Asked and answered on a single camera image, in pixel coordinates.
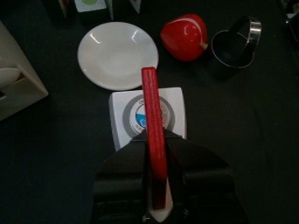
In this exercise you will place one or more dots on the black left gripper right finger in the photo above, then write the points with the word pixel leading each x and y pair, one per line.
pixel 202 178

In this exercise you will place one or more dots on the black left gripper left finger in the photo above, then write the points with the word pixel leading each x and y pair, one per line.
pixel 120 175

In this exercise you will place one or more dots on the red stick tool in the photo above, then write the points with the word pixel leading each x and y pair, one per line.
pixel 155 116

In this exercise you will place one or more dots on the white toy drawer cabinet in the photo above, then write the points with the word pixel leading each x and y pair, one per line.
pixel 19 87

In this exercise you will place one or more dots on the white oval drawer knob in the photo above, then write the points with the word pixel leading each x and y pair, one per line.
pixel 7 77

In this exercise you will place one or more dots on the white round plate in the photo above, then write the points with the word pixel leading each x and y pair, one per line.
pixel 116 55

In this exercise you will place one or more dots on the black pot with steel rim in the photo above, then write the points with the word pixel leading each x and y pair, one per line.
pixel 234 43

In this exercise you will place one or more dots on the red toy apple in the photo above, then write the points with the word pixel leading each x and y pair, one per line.
pixel 183 36

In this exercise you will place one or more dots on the dark carton with white edge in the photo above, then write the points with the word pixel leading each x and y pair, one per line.
pixel 134 4

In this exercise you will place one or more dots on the white carton with green dot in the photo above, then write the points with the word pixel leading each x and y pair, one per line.
pixel 90 5

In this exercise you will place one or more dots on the dark carton with red print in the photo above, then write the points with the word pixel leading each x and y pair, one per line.
pixel 58 7

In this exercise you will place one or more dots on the dark object with metal edge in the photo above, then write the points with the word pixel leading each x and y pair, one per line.
pixel 291 14

